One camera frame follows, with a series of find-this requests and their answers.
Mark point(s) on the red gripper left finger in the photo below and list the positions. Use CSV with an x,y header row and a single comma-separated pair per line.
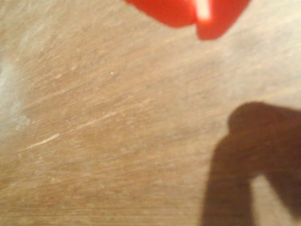
x,y
164,11

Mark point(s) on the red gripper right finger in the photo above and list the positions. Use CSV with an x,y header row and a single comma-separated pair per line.
x,y
221,21

